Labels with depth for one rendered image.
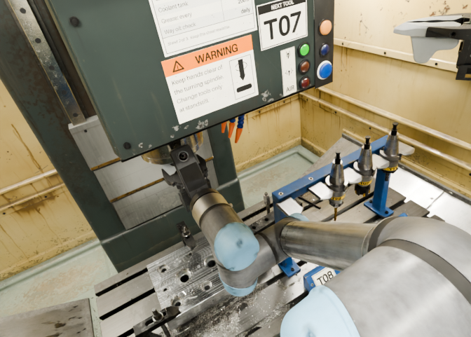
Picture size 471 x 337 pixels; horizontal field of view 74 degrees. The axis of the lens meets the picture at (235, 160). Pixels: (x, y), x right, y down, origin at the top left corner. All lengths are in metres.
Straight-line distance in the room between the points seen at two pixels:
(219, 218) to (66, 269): 1.44
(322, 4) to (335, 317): 0.50
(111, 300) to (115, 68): 0.92
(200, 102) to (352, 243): 0.32
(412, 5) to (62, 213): 1.79
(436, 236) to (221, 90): 0.37
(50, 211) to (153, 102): 1.37
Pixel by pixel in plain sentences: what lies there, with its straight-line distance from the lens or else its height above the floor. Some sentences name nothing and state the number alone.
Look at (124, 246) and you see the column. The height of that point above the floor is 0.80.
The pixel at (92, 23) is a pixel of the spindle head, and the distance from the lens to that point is 0.47.
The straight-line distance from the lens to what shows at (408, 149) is 1.12.
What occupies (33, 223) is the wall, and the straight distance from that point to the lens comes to 1.86.
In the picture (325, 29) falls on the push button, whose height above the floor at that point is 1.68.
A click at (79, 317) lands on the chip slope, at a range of 1.62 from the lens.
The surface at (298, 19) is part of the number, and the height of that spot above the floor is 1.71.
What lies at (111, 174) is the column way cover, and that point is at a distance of 1.28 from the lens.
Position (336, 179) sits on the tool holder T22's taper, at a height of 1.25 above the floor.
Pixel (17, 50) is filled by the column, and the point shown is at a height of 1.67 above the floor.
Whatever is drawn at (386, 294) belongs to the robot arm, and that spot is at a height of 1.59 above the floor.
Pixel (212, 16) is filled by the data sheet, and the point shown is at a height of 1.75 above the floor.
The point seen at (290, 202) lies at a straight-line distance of 0.89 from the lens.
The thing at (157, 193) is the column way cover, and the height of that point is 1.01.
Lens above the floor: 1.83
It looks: 35 degrees down
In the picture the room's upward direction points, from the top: 11 degrees counter-clockwise
